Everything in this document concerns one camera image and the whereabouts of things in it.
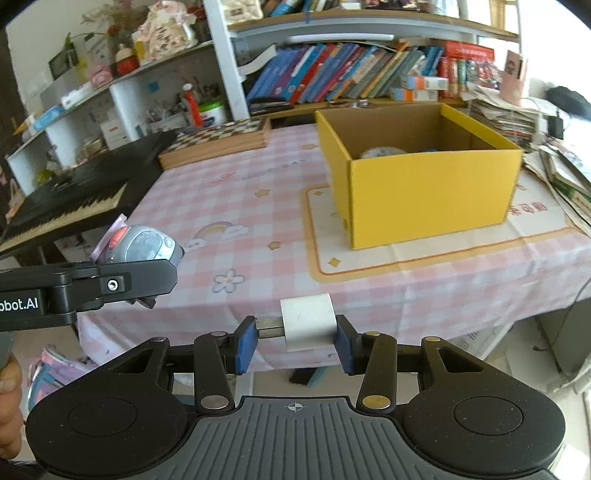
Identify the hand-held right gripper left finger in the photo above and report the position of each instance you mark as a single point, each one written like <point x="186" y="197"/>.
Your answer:
<point x="247" y="346"/>

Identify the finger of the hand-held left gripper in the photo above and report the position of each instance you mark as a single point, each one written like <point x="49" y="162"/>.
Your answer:
<point x="138" y="279"/>

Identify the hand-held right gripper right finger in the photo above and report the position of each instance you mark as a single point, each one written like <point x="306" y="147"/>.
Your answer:
<point x="346" y="346"/>

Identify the grey round gadget red button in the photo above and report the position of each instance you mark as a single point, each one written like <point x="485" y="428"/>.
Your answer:
<point x="143" y="244"/>

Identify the white charger plug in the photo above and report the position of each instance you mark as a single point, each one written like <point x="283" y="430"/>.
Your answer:
<point x="307" y="323"/>

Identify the yellow cardboard box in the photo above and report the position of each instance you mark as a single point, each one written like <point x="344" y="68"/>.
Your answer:
<point x="429" y="194"/>

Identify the person's left hand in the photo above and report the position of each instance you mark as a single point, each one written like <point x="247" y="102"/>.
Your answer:
<point x="9" y="406"/>

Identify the pink patterned bag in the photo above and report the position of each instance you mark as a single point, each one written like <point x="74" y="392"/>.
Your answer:
<point x="60" y="376"/>

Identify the black electronic keyboard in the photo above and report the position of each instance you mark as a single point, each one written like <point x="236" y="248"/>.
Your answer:
<point x="83" y="189"/>

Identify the beige orange-edged placemat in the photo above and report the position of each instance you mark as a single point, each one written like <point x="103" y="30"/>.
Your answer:
<point x="415" y="258"/>

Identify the white box red stripe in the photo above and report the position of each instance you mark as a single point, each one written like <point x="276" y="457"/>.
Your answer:
<point x="114" y="133"/>

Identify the wooden chessboard box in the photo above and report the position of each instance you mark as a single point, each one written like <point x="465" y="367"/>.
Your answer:
<point x="217" y="143"/>

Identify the pen holder with brushes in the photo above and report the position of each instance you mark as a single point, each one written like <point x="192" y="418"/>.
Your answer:
<point x="168" y="120"/>

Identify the red glue bottle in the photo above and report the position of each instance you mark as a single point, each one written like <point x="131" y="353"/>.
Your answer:
<point x="191" y="108"/>

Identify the white tub green lid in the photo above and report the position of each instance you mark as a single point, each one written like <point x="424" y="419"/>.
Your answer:
<point x="212" y="114"/>

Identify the white cubby shelf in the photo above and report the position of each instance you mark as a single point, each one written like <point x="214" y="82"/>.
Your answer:
<point x="122" y="99"/>

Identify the blue tissue pack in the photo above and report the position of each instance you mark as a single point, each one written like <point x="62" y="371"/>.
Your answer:
<point x="48" y="117"/>

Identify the flat white box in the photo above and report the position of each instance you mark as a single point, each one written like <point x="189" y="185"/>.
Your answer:
<point x="79" y="96"/>

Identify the tall bookshelf wooden boards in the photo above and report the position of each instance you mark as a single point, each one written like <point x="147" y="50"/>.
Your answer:
<point x="228" y="60"/>

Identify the pink fabric ornament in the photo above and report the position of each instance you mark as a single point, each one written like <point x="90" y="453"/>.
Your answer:
<point x="166" y="32"/>

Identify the dried flower bouquet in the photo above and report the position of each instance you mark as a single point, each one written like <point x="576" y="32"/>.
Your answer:
<point x="108" y="18"/>

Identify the row of leaning colourful books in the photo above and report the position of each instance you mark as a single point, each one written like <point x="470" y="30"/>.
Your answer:
<point x="337" y="69"/>

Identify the stack of papers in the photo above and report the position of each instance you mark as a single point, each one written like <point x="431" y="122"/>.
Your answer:
<point x="568" y="175"/>

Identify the white quilted handbag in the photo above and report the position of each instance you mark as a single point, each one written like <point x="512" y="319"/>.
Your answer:
<point x="242" y="7"/>

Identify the black power adapter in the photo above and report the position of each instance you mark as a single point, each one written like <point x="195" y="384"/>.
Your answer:
<point x="556" y="127"/>

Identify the red gift box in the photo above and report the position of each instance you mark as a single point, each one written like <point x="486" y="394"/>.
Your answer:
<point x="466" y="51"/>

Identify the pink cartoon card box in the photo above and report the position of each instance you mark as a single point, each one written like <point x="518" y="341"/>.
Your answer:
<point x="515" y="76"/>

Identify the black hat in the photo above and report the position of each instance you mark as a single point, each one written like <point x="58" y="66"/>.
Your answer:
<point x="570" y="104"/>

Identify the row of shelved paperback books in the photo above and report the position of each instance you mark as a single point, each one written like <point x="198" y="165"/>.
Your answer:
<point x="360" y="4"/>

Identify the green picture frame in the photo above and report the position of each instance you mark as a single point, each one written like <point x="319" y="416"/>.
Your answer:
<point x="63" y="62"/>

